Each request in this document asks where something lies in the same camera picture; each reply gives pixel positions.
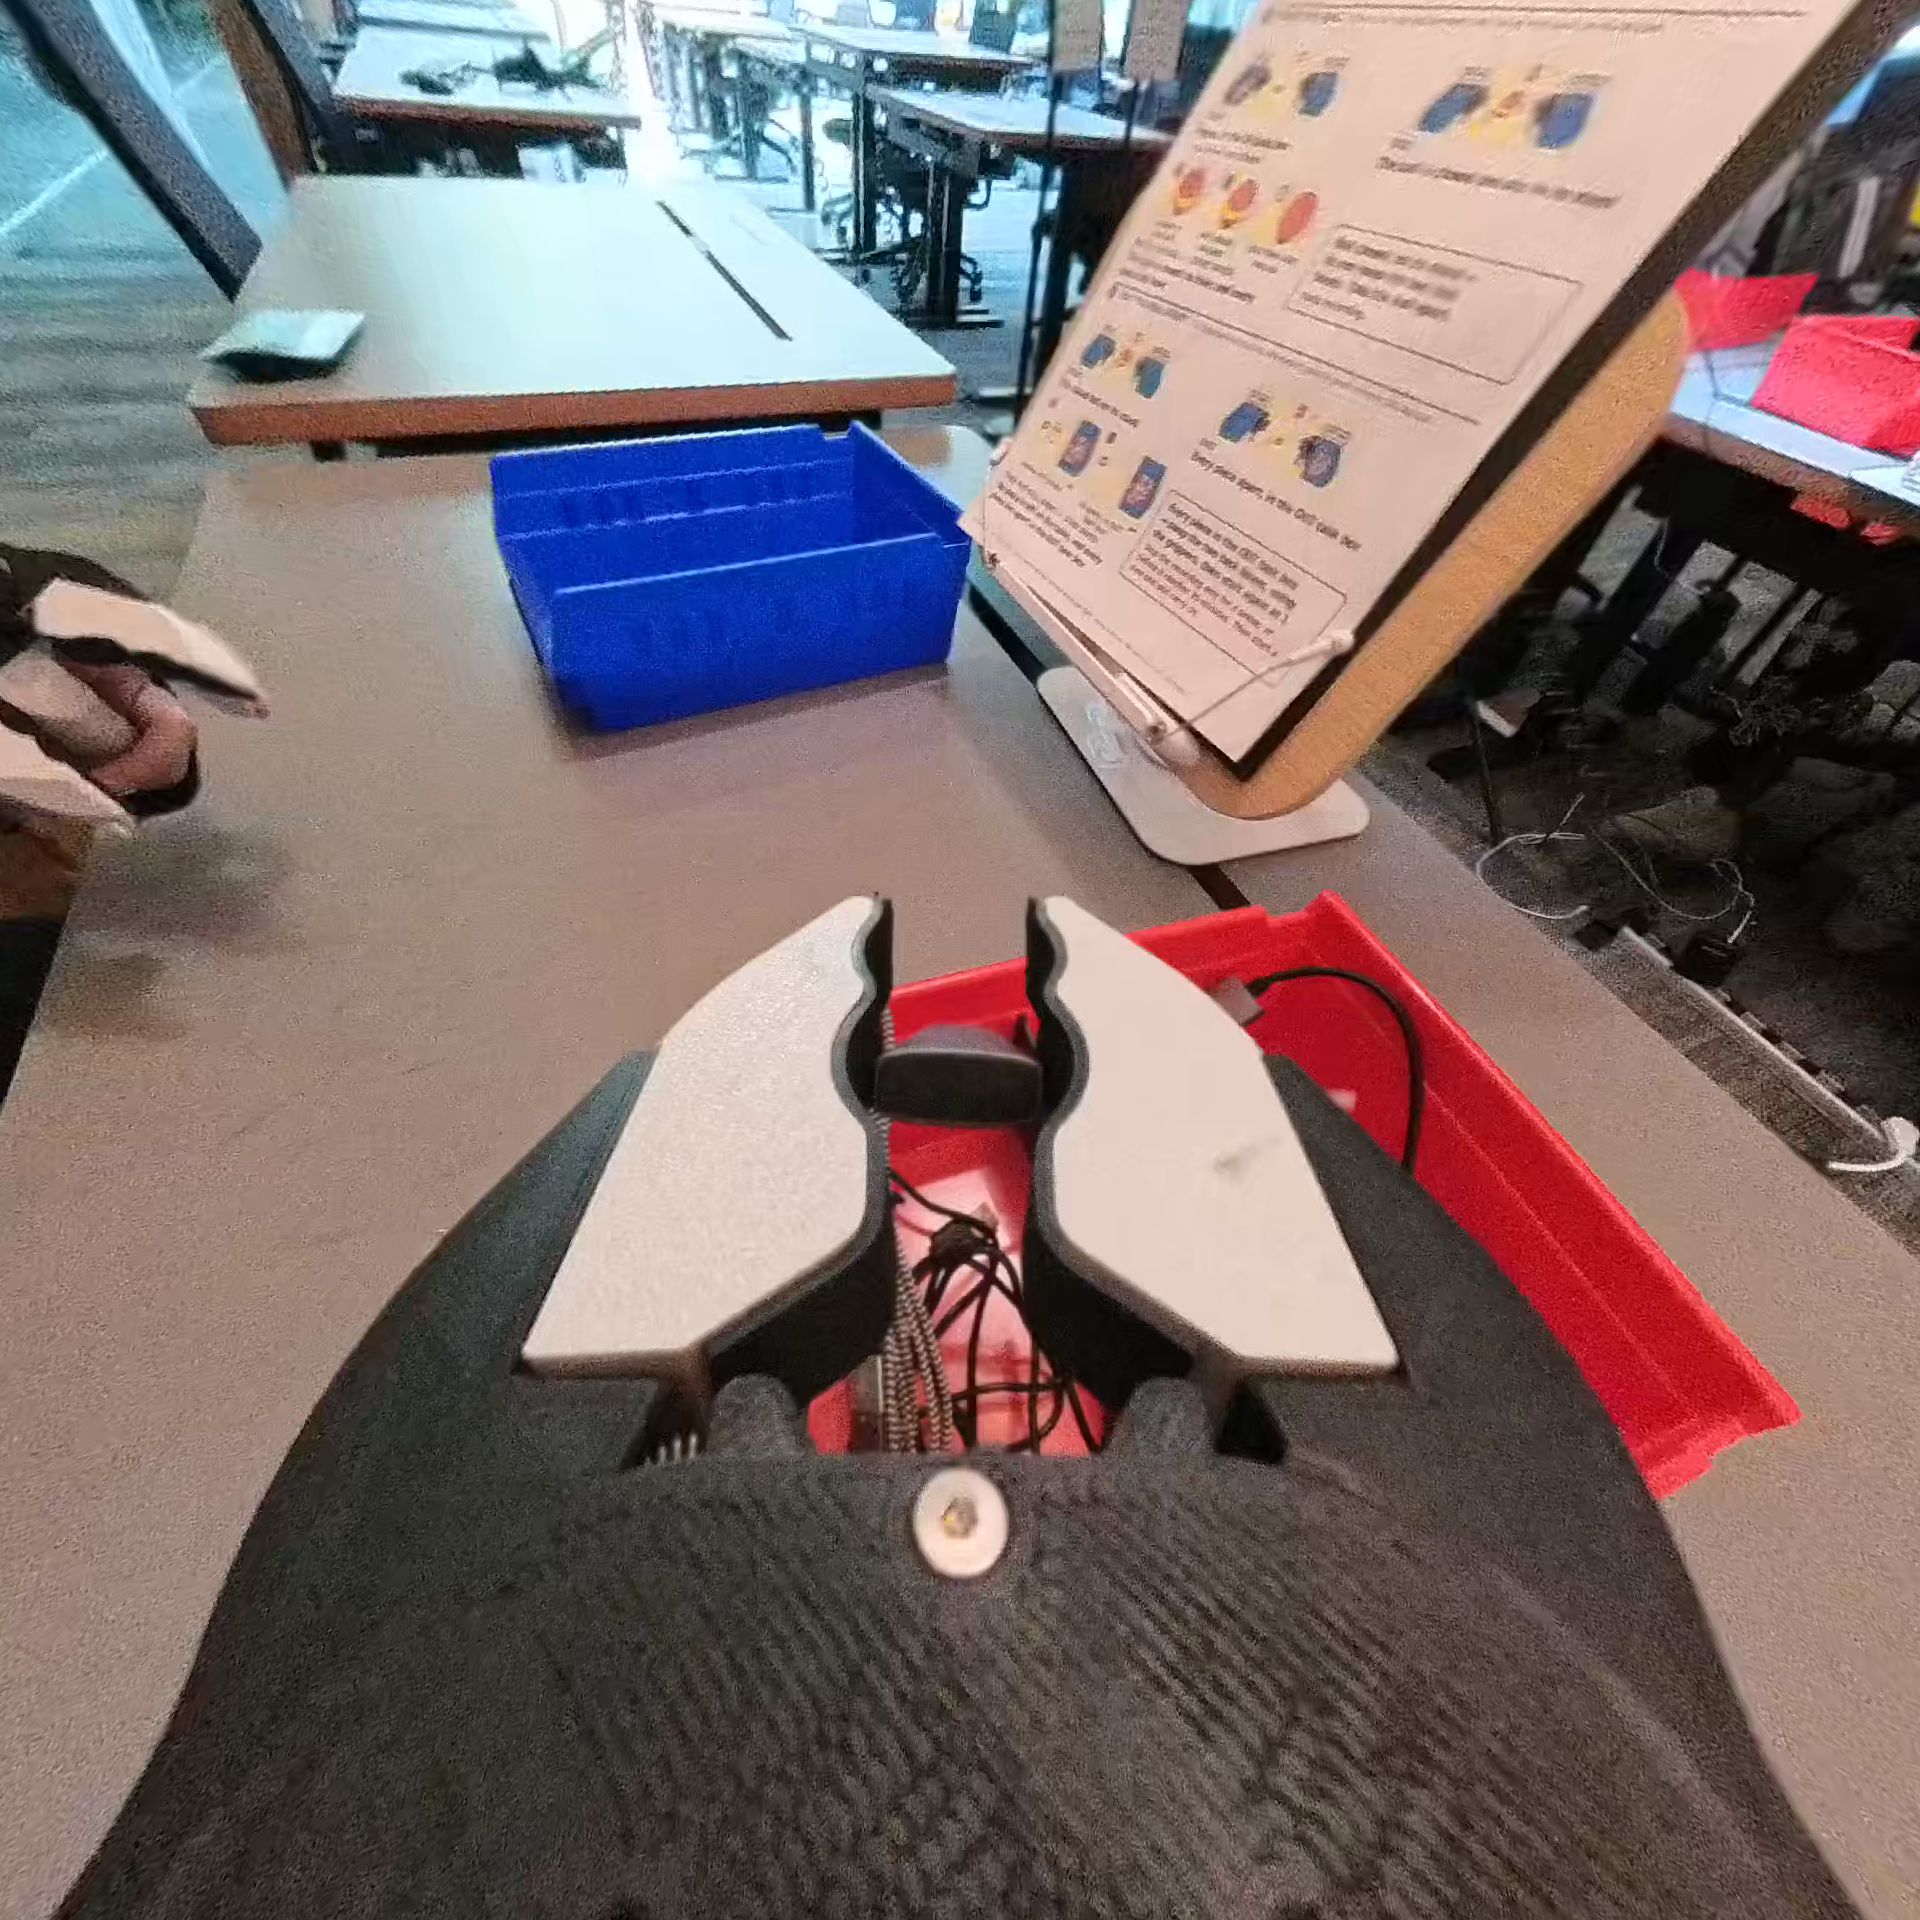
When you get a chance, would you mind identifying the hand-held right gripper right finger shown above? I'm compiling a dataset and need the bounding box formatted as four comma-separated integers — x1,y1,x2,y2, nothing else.
1027,896,1405,1427

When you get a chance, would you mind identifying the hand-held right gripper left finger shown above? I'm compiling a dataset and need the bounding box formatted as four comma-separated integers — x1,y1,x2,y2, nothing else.
516,896,896,1427

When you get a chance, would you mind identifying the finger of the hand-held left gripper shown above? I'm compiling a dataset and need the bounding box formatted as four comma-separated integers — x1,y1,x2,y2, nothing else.
30,580,272,721

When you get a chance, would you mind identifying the black USB hub with cable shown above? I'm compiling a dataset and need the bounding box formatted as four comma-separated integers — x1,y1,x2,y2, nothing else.
1219,968,1425,1174

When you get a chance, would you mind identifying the red plastic bin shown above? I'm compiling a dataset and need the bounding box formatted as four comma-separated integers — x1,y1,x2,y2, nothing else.
1672,268,1820,357
810,892,1802,1501
1750,316,1920,460

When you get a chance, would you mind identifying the person's left hand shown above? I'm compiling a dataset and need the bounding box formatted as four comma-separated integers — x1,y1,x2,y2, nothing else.
66,668,201,806

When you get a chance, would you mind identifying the dark grey pouch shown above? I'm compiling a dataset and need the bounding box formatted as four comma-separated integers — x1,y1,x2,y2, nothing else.
200,306,368,382

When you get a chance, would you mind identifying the black partition panel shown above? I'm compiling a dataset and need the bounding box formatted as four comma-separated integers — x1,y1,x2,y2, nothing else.
12,0,265,301

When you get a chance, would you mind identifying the blue plastic bin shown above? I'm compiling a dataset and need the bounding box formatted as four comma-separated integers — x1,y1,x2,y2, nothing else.
490,420,973,733

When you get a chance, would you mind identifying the brown-edged desk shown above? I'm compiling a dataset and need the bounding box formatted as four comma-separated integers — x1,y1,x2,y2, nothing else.
333,17,644,173
872,82,1176,325
187,176,961,452

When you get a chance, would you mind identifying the printed instruction sheet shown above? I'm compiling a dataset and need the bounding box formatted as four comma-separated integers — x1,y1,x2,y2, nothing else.
961,0,1876,761

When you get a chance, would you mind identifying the thin black usb cable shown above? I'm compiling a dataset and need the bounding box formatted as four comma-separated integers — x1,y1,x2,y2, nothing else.
892,1177,1104,1454

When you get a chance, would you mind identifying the braided grey cable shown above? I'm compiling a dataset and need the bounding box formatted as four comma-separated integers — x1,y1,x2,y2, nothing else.
873,1001,962,1454

